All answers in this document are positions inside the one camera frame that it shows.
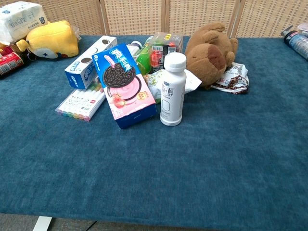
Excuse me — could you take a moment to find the yellow plush toy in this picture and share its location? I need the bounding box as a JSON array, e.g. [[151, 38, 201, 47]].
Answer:
[[16, 20, 79, 60]]

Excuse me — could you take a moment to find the white table leg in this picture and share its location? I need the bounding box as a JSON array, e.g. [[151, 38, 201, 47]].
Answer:
[[31, 216, 53, 231]]

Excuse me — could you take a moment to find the white paper card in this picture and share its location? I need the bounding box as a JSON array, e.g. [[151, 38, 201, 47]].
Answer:
[[183, 69, 203, 93]]

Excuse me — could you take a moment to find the white yogurt drink bottle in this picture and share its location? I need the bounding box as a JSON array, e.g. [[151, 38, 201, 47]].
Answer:
[[160, 53, 187, 127]]

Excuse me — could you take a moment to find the green soda bottle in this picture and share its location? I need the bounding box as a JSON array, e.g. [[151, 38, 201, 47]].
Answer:
[[131, 41, 154, 76]]

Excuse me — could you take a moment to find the dark clear plastic box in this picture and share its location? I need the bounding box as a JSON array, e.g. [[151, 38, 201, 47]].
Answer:
[[147, 32, 184, 74]]

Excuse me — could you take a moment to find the woven rattan folding screen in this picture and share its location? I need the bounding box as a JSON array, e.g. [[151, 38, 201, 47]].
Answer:
[[0, 0, 308, 39]]

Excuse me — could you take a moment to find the blue white Oreo box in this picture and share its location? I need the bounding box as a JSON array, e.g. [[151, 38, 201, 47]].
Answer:
[[64, 35, 118, 90]]

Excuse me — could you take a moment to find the dark cola bottle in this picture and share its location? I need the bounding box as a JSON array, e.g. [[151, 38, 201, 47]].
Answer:
[[0, 49, 37, 79]]

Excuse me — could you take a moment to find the pink strawberry Oreo box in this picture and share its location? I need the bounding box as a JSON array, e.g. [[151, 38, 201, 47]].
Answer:
[[91, 43, 157, 129]]

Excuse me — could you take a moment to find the brown plush bear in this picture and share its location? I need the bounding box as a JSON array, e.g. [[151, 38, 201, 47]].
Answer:
[[184, 22, 239, 90]]

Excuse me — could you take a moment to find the grey blue tube bottle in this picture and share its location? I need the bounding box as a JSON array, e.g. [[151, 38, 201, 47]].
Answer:
[[280, 25, 308, 61]]

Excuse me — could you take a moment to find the blue table cloth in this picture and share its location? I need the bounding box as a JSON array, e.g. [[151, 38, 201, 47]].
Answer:
[[0, 35, 308, 231]]

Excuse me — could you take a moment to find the white brown snack wrapper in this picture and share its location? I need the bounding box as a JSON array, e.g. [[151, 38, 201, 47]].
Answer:
[[211, 62, 250, 95]]

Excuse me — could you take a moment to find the red snack packet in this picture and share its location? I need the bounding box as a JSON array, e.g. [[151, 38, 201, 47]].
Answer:
[[0, 52, 25, 76]]

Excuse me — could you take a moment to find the white tissue paper pack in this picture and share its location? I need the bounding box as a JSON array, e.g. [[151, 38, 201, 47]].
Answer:
[[0, 1, 49, 46]]

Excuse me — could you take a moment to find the green white snack bag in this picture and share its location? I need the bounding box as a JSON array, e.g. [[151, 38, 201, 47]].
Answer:
[[143, 69, 167, 104]]

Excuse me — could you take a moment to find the pastel marker pen pack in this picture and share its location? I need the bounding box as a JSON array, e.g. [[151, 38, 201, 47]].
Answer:
[[55, 81, 106, 122]]

